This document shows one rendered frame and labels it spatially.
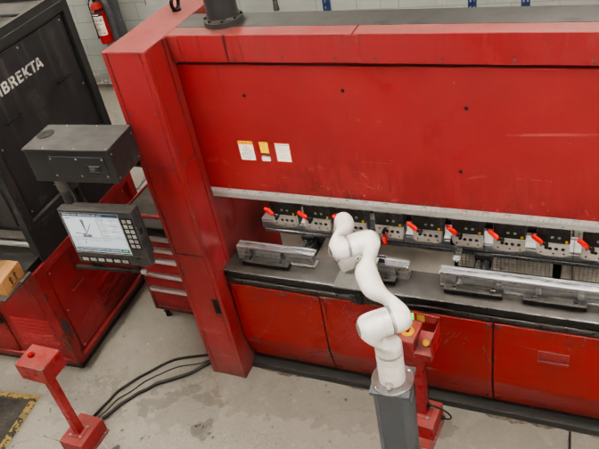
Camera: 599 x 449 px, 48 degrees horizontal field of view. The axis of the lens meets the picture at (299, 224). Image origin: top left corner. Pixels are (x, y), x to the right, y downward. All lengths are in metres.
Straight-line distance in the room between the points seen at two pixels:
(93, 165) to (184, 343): 1.96
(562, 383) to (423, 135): 1.57
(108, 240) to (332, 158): 1.24
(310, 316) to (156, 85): 1.62
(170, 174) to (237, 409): 1.64
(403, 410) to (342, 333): 1.03
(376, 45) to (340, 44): 0.16
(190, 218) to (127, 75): 0.86
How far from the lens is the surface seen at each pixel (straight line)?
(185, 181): 3.62
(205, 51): 3.37
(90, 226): 3.67
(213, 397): 4.58
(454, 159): 3.21
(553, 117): 3.04
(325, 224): 3.66
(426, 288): 3.71
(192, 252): 3.94
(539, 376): 3.91
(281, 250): 3.94
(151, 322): 5.25
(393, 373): 3.01
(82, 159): 3.43
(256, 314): 4.23
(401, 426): 3.24
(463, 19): 3.04
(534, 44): 2.88
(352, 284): 3.59
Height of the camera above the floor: 3.39
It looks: 36 degrees down
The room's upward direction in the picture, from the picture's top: 11 degrees counter-clockwise
